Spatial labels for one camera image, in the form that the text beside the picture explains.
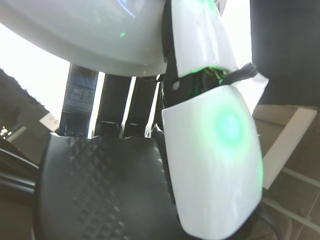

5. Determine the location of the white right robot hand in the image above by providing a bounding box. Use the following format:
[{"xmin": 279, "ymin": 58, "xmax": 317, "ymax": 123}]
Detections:
[{"xmin": 34, "ymin": 0, "xmax": 270, "ymax": 240}]

